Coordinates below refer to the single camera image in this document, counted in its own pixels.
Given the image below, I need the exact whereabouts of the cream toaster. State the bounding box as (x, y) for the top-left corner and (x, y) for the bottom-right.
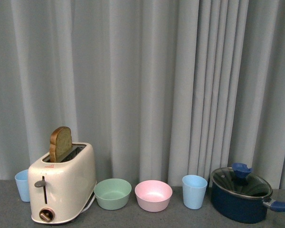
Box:
(28, 142), (97, 224)

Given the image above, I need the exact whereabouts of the grey curtain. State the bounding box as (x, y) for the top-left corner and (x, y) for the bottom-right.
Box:
(0, 0), (285, 189)

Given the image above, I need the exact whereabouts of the white toaster cable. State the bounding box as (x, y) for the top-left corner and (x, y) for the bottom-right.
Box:
(82, 194), (96, 213)

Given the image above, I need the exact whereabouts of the dark blue saucepan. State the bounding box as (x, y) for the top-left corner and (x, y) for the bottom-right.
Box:
(211, 184), (285, 224)

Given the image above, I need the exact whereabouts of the pink bowl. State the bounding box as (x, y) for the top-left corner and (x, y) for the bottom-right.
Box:
(134, 180), (173, 212)

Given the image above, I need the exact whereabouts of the green bowl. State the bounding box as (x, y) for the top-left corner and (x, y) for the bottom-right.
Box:
(94, 178), (132, 210)

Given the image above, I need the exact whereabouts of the glass lid blue knob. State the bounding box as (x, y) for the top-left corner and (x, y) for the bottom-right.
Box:
(210, 162), (273, 199)

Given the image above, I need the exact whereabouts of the light blue cup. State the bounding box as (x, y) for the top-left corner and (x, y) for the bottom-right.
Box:
(182, 175), (208, 209)
(15, 170), (30, 202)

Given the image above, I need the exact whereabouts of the bread slice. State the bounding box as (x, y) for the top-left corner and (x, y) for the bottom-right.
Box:
(49, 126), (72, 162)

